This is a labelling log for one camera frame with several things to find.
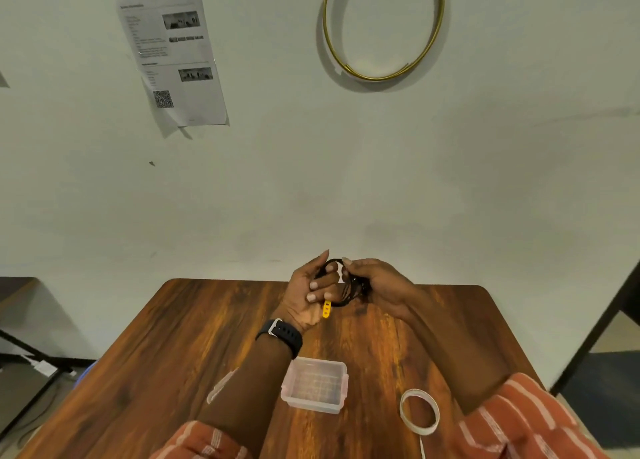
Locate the printed paper sheet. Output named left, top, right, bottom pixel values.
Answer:
left=117, top=0, right=230, bottom=140

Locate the person's right hand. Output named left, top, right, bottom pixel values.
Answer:
left=342, top=258, right=417, bottom=320

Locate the white tape roll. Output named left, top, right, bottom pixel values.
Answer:
left=399, top=388, right=441, bottom=459

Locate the black metal chair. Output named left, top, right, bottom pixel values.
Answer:
left=548, top=261, right=640, bottom=449

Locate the person's left hand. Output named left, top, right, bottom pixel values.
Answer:
left=272, top=249, right=342, bottom=334

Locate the person's left forearm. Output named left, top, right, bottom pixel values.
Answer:
left=196, top=335, right=293, bottom=442

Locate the black metal desk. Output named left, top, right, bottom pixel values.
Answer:
left=0, top=276, right=99, bottom=440

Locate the gold metal hoop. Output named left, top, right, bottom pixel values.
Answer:
left=322, top=0, right=446, bottom=82

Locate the clear plastic container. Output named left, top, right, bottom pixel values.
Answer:
left=279, top=357, right=349, bottom=415

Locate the person's right forearm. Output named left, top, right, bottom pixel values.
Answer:
left=397, top=294, right=511, bottom=417

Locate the black smartwatch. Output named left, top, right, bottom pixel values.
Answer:
left=255, top=318, right=304, bottom=360

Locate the black cable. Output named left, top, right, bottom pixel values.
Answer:
left=312, top=258, right=374, bottom=308

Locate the orange striped shirt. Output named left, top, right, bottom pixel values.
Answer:
left=149, top=372, right=612, bottom=459

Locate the clear plastic container lid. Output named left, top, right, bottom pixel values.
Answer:
left=206, top=368, right=240, bottom=406

